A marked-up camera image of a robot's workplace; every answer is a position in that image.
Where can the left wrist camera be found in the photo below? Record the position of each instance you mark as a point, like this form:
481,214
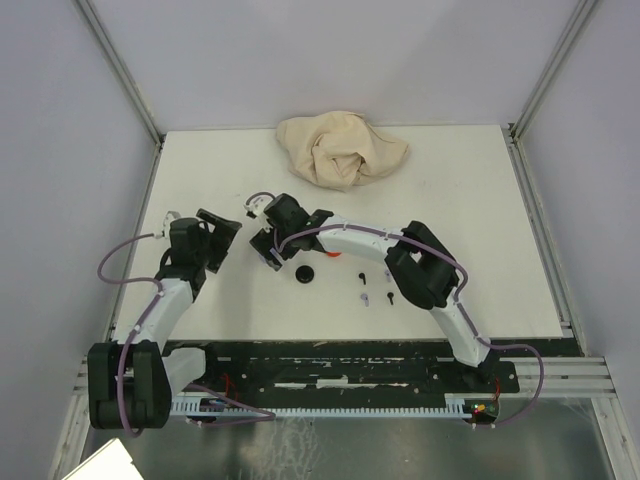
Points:
168,219

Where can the aluminium frame post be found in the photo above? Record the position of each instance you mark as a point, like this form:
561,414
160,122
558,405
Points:
99,32
570,36

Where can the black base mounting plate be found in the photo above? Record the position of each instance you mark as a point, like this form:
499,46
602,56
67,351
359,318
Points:
341,374

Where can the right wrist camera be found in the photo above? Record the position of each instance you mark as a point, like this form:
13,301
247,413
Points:
255,204

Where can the white paper sheet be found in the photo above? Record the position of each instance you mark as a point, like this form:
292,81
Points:
110,462

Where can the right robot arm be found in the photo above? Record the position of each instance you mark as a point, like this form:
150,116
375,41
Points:
424,271

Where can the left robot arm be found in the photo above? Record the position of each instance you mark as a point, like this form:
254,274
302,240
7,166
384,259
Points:
131,382

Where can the left aluminium frame post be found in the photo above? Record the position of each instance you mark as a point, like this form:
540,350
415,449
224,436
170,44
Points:
99,32

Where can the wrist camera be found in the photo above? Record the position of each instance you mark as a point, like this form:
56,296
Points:
168,219
255,204

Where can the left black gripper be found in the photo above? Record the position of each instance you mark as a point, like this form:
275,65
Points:
222,236

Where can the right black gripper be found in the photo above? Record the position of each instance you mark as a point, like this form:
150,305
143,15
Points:
263,241

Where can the black charging case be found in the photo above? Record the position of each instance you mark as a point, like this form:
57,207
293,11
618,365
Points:
304,274

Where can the right aluminium frame post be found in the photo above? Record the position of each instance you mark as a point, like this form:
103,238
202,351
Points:
570,36

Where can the beige crumpled cloth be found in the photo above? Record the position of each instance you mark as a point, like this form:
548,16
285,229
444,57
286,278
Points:
339,150

